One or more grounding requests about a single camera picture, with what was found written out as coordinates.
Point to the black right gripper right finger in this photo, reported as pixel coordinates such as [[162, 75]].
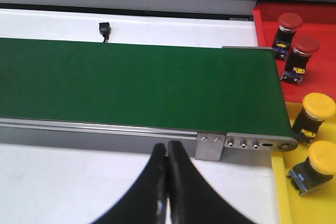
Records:
[[192, 199]]

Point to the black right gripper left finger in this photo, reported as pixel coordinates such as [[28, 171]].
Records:
[[146, 200]]

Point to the yellow mushroom push button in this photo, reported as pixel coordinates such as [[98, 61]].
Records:
[[316, 108], [316, 170]]

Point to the red mushroom push button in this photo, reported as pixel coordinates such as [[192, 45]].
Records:
[[289, 23], [303, 47]]

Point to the green conveyor belt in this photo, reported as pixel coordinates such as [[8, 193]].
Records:
[[187, 88]]

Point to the yellow plastic tray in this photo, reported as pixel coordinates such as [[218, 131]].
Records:
[[315, 207]]

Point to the metal conveyor mounting bracket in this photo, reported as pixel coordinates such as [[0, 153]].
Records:
[[209, 146]]

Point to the aluminium conveyor side rail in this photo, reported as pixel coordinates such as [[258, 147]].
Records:
[[133, 139]]

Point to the black sensor with cable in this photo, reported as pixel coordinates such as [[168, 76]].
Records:
[[105, 31]]

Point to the white conveyor frame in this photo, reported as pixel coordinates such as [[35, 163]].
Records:
[[47, 25]]

